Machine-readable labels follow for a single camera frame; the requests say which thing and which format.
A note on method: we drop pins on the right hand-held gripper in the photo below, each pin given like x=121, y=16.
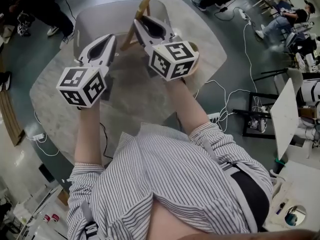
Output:
x=180, y=51

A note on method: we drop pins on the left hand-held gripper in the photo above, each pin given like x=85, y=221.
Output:
x=72, y=77

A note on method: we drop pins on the grey plastic bin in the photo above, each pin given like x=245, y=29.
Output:
x=100, y=21

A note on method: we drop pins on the person's left forearm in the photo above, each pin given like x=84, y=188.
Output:
x=87, y=136

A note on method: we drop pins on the person's right forearm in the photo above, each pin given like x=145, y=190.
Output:
x=187, y=106

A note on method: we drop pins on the brown cardboard box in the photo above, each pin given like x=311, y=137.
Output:
x=63, y=197

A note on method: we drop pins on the round bamboo basket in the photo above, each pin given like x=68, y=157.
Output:
x=197, y=66

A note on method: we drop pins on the grey stone-look table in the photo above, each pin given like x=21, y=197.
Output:
x=62, y=104

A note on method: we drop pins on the black white device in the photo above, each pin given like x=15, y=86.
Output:
x=23, y=25

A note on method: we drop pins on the black flat monitor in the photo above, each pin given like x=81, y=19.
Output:
x=46, y=173

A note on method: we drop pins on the person's striped shirt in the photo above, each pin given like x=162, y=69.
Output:
x=162, y=171

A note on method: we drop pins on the white shell chair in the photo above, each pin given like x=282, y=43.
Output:
x=292, y=80

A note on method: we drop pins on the white black robot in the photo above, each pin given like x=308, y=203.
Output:
x=311, y=91

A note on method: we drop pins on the red white can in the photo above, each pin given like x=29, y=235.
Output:
x=55, y=217
x=47, y=218

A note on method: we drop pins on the person's chest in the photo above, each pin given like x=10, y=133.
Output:
x=175, y=221

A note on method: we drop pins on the person's black worn pack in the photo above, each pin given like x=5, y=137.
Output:
x=255, y=199

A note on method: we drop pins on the dark pen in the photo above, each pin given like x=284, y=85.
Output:
x=280, y=208

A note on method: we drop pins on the round mirror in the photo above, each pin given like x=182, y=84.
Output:
x=295, y=215

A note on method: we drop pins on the white table black frame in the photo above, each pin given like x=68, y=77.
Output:
x=285, y=114

